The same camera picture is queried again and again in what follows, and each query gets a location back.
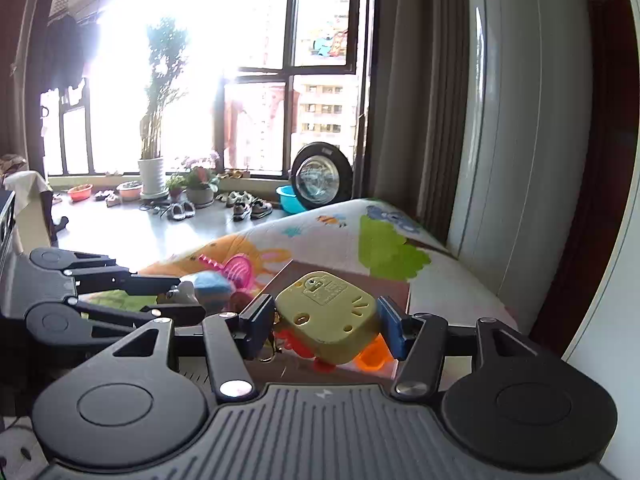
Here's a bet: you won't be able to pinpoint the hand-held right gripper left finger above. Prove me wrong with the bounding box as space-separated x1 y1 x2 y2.
112 294 276 404

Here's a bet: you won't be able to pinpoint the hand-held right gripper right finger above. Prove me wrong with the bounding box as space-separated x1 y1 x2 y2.
377 296 548 401

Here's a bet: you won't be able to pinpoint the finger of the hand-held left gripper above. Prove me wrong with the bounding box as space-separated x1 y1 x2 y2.
65 255 182 297
67 299 207 337

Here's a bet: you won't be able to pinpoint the brown cardboard box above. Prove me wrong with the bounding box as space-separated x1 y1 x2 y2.
250 259 412 381

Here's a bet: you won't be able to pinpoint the yellow-green toy clock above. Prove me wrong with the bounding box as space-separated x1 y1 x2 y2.
274 271 382 366

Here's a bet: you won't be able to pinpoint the orange plastic toy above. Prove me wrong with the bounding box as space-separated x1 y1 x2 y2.
357 337 393 372

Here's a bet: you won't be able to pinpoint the red plastic toy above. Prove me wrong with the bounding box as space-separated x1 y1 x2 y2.
275 327 321 361

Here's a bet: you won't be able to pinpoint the pink plastic toy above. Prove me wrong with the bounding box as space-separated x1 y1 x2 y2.
197 252 253 293

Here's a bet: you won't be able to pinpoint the printed cartoon play mat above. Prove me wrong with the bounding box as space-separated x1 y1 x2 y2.
80 197 521 376

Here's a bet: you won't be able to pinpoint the grey slipper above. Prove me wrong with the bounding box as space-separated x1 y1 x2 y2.
167 201 197 222

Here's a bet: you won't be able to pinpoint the small green potted plant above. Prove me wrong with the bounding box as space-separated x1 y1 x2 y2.
164 174 187 201

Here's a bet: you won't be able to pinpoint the white cloth covered chair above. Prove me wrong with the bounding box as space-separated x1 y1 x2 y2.
0 152 55 251

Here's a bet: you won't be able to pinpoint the pink flowering potted plant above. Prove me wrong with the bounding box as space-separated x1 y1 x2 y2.
182 152 222 208

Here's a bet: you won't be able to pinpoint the tall green potted plant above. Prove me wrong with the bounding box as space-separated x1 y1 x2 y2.
137 17 191 197

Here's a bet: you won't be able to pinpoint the blue plastic basin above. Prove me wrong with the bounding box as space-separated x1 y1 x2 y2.
276 185 308 213

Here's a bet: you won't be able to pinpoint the round washing machine door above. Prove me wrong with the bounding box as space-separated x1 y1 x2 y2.
290 142 357 211

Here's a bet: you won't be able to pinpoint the red hanging cloth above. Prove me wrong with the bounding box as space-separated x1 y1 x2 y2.
225 82 296 171

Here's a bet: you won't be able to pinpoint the white cabinet panel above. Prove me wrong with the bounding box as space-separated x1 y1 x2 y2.
447 0 640 361

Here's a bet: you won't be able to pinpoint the grey-brown curtain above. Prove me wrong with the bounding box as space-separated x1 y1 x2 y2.
367 0 471 251

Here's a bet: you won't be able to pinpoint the dark hanging clothes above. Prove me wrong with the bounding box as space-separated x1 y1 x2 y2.
42 17 88 93

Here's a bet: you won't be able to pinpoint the dark wooden door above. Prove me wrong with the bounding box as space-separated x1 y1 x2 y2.
530 0 640 361

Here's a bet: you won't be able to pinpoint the black window frame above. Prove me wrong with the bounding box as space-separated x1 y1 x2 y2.
40 0 376 179

